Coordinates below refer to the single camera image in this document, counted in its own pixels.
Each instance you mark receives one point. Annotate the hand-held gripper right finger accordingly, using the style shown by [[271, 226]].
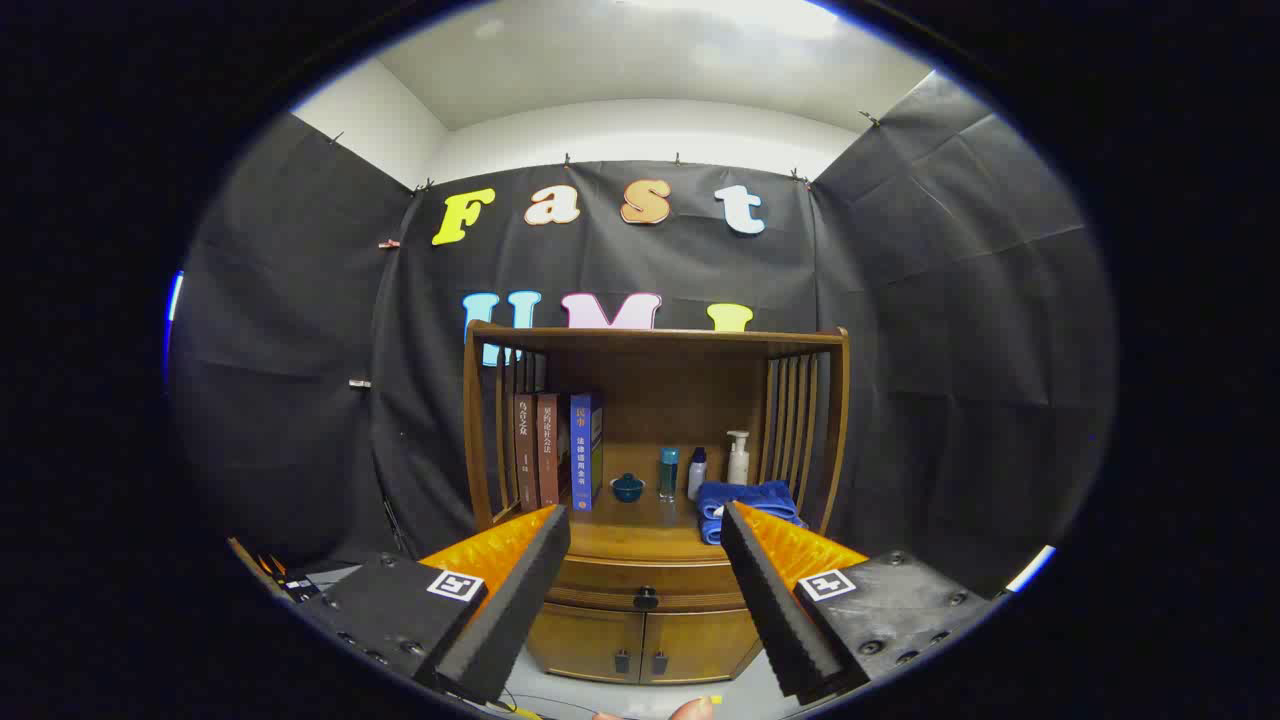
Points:
[[775, 610]]

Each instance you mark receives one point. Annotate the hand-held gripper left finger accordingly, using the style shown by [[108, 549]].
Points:
[[520, 610]]

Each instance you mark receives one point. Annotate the wooden drawer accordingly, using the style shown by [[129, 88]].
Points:
[[610, 580]]

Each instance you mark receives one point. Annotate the black drawer knob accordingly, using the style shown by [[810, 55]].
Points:
[[646, 598]]

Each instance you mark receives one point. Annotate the wooden cabinet door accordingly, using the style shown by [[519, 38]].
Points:
[[590, 640], [700, 645]]

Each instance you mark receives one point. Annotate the wooden countertop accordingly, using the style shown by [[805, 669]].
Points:
[[640, 535]]

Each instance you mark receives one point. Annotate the wooden cabinet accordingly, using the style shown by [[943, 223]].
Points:
[[650, 385]]

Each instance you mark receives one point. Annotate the blue towel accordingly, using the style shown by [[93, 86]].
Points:
[[720, 500]]

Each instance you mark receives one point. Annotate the white pump bottle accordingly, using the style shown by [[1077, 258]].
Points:
[[739, 462]]

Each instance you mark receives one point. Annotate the white bottle with blue cap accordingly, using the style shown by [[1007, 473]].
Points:
[[697, 475]]

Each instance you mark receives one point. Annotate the dark brown book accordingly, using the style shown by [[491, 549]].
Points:
[[525, 450]]

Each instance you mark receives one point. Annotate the reddish brown book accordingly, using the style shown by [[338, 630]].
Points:
[[548, 450]]

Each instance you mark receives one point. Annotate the dark blue lidded bowl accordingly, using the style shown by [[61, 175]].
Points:
[[628, 488]]

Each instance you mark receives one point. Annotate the blue book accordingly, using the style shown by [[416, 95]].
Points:
[[585, 450]]

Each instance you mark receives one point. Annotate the teal bottle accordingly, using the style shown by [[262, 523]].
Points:
[[668, 472]]

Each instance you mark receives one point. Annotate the black power strip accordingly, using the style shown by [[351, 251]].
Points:
[[295, 585]]

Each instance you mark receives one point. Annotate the black backdrop cloth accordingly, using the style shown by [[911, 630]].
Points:
[[900, 300]]

